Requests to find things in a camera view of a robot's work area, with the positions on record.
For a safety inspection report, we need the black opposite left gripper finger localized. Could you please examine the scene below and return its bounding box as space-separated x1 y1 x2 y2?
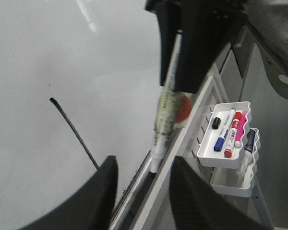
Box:
145 0 180 85

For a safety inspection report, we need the left gripper black opposite finger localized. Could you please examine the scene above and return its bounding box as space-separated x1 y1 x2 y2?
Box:
175 0 247 93

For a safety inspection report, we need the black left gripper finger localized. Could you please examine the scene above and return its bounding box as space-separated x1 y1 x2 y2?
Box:
169 156 267 230
22 155 118 230

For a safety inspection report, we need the white black-tip whiteboard marker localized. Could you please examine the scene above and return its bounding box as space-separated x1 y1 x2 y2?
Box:
150 30 182 173

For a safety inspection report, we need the red capped whiteboard marker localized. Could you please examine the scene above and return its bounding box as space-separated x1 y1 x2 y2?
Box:
224 111 242 158

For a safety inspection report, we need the blue capped whiteboard marker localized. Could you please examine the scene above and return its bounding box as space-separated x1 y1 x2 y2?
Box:
214 108 236 152

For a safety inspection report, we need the white lower plastic tray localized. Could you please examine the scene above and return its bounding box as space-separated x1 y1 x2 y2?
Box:
210 128 261 197

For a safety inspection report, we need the white plastic tray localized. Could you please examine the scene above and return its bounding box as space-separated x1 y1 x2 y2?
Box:
197 101 252 169
210 128 261 197

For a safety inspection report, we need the grey clothed person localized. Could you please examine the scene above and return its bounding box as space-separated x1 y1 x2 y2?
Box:
246 0 288 100

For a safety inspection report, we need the pink highlighter marker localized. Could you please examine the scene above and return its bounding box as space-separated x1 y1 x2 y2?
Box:
234 114 247 148

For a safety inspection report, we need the red round magnet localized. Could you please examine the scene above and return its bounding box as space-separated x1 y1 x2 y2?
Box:
175 94 192 125

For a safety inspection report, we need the black marker cap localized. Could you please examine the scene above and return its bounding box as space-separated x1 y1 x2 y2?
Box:
211 117 221 129

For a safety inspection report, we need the white upper plastic tray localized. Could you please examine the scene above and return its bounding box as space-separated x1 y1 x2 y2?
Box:
197 101 252 169

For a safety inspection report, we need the white metal stand frame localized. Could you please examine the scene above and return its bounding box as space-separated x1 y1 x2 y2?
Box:
115 28 276 230

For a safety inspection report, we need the white whiteboard with aluminium frame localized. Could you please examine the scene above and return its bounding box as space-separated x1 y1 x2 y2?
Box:
0 0 162 230

